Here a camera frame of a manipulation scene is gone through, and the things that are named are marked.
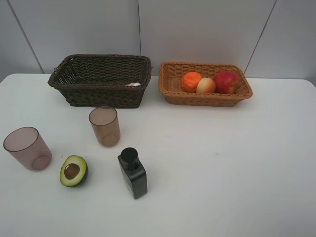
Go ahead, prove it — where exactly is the pink bottle white cap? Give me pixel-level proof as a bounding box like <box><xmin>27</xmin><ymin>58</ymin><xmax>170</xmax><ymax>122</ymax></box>
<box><xmin>124</xmin><ymin>82</ymin><xmax>141</xmax><ymax>87</ymax></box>

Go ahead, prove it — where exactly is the orange mandarin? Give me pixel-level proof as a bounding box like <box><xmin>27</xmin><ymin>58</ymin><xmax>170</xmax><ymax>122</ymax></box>
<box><xmin>181</xmin><ymin>72</ymin><xmax>202</xmax><ymax>93</ymax></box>

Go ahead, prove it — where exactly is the round bread bun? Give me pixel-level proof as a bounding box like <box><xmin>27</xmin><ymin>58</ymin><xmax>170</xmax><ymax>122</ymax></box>
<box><xmin>196</xmin><ymin>78</ymin><xmax>216</xmax><ymax>94</ymax></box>

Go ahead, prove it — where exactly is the red apple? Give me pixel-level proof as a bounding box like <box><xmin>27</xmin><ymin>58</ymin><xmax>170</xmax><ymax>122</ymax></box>
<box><xmin>214</xmin><ymin>71</ymin><xmax>240</xmax><ymax>94</ymax></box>

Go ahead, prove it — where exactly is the tan wicker basket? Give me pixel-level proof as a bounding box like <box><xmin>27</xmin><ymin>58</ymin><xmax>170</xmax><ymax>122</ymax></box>
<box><xmin>158</xmin><ymin>62</ymin><xmax>253</xmax><ymax>107</ymax></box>

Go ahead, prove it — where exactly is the brown transparent cup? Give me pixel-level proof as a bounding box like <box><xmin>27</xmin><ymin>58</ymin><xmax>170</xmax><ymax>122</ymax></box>
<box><xmin>88</xmin><ymin>106</ymin><xmax>120</xmax><ymax>147</ymax></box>

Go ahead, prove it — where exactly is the black rectangular bottle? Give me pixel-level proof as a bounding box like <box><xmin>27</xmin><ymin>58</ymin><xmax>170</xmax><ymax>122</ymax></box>
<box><xmin>118</xmin><ymin>147</ymin><xmax>148</xmax><ymax>199</ymax></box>

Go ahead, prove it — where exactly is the dark brown wicker basket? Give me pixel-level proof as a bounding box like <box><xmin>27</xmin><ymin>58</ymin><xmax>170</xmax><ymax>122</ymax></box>
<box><xmin>48</xmin><ymin>54</ymin><xmax>152</xmax><ymax>109</ymax></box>

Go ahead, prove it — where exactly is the avocado half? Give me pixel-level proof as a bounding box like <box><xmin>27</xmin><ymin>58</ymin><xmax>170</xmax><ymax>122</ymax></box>
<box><xmin>60</xmin><ymin>155</ymin><xmax>88</xmax><ymax>188</ymax></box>

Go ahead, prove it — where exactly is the purple transparent cup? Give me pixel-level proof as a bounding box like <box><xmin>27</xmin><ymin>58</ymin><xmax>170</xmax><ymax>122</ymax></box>
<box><xmin>3</xmin><ymin>126</ymin><xmax>52</xmax><ymax>171</ymax></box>

